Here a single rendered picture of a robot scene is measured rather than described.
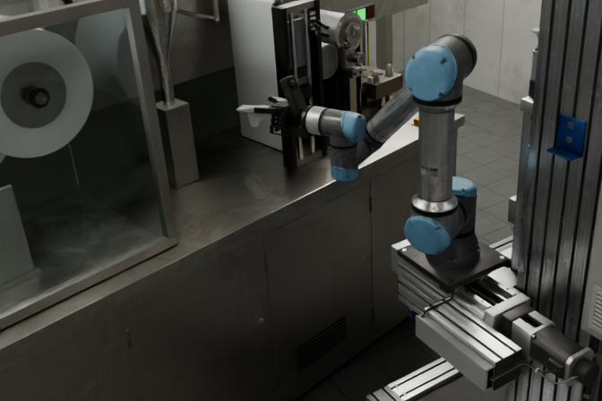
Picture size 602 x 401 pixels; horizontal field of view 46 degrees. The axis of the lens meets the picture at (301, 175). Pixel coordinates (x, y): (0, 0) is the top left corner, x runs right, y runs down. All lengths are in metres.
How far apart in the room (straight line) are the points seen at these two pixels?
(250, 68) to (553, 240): 1.18
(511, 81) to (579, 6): 3.77
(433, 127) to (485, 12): 3.88
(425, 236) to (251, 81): 1.00
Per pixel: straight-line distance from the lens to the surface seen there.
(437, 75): 1.61
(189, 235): 2.04
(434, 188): 1.75
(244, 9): 2.44
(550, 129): 1.82
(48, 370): 1.91
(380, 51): 3.58
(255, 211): 2.12
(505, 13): 5.39
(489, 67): 5.59
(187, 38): 2.54
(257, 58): 2.45
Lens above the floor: 1.92
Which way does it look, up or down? 26 degrees down
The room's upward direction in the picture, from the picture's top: 4 degrees counter-clockwise
